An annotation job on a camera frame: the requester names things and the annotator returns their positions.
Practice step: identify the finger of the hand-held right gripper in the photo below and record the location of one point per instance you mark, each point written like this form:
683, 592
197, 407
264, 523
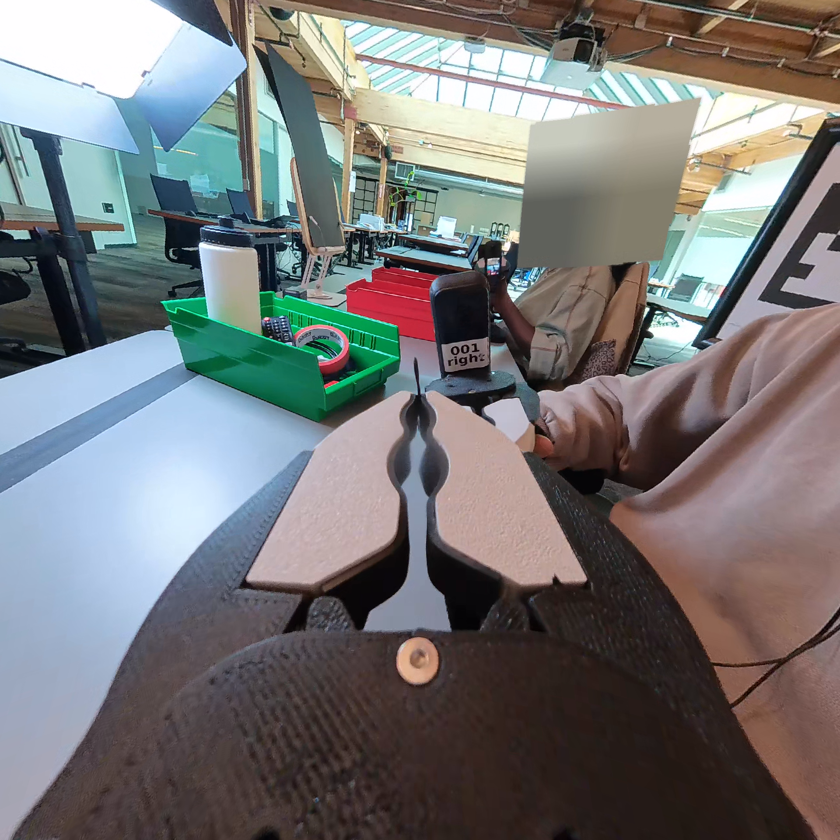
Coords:
512, 420

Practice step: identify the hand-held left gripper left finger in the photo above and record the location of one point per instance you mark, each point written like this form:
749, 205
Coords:
328, 512

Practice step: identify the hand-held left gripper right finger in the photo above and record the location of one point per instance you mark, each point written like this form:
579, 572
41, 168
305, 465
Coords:
505, 512

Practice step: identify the person's right forearm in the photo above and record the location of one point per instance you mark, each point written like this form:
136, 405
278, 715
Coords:
689, 420

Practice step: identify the person's right hand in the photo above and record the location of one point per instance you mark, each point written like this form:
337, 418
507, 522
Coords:
543, 447

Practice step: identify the red plastic bin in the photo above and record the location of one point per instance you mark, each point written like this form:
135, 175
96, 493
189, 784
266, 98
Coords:
387, 312
407, 275

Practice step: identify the dark office desk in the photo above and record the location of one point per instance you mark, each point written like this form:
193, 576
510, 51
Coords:
426, 257

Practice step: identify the red tape roll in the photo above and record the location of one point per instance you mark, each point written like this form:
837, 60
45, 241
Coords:
338, 358

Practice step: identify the green potted plant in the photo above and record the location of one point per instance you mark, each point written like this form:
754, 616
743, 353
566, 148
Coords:
401, 190

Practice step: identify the green plastic bin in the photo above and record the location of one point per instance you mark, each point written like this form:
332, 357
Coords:
262, 367

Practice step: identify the tan office chair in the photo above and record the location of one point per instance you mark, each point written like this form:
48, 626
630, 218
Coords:
631, 308

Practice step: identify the black remote control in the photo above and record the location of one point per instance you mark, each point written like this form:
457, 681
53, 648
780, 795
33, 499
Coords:
275, 328

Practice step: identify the black flag board wooden stand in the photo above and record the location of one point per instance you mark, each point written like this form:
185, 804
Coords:
305, 164

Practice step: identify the white water bottle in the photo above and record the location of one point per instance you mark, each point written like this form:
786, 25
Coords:
229, 289

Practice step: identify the person's beige sweatshirt torso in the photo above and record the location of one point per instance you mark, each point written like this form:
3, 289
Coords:
754, 590

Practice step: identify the wooden office desk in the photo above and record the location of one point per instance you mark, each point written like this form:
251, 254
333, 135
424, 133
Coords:
197, 215

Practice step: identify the white ceiling projector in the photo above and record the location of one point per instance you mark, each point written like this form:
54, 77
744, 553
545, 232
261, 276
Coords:
571, 56

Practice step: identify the black white marker board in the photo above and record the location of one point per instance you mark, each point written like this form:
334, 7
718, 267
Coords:
774, 275

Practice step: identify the black office chair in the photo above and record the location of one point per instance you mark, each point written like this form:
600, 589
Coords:
174, 197

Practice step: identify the black light stand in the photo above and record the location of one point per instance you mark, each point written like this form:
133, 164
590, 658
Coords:
62, 229

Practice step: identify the wooden desk black legs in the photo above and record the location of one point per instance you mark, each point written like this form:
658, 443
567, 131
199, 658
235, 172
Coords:
65, 223

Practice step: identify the studio light panel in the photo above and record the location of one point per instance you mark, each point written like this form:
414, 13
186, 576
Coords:
79, 46

